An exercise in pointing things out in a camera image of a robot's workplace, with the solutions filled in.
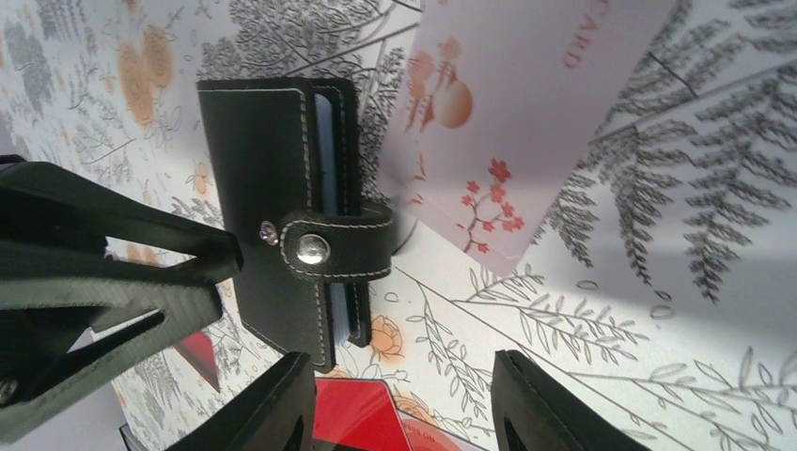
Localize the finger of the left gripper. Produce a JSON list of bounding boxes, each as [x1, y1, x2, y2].
[[1, 160, 243, 284], [1, 278, 222, 444]]

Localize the white floral card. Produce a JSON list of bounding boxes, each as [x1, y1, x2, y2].
[[378, 0, 674, 276]]

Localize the white card far right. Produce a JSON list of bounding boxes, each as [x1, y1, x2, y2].
[[401, 418, 461, 451]]

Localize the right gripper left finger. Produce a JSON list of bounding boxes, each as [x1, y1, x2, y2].
[[170, 352, 317, 451]]

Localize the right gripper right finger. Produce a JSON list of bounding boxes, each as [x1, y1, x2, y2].
[[491, 350, 646, 451]]

